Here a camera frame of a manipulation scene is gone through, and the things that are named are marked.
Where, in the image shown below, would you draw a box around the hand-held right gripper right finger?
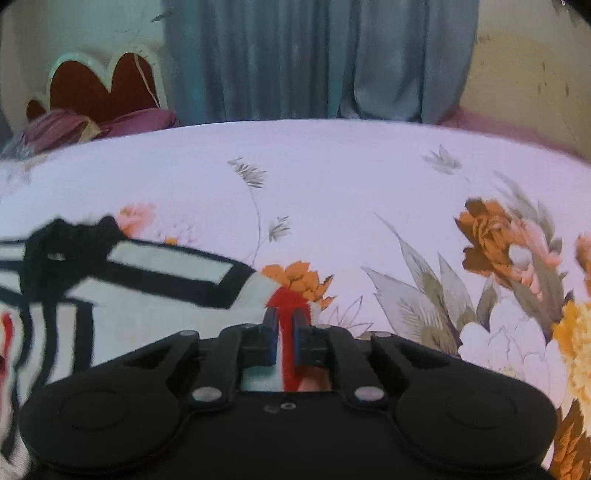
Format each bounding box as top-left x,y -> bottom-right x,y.
295,307 -> 445,412

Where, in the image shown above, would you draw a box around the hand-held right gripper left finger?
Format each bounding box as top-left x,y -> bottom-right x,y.
124,307 -> 280,413

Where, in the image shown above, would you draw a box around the striped towel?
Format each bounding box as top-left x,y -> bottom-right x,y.
0,215 -> 334,477

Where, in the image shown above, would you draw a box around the floral bed sheet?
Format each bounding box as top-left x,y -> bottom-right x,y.
0,119 -> 591,480

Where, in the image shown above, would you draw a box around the plain purple pillow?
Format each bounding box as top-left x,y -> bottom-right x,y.
98,108 -> 181,139

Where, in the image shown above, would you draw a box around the blue-grey curtain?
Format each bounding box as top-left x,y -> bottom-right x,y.
161,0 -> 479,124

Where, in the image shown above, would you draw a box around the striped purple pillow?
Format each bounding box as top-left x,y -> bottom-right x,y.
17,110 -> 101,154

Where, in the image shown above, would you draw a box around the red scalloped headboard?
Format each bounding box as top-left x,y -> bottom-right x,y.
25,50 -> 170,124

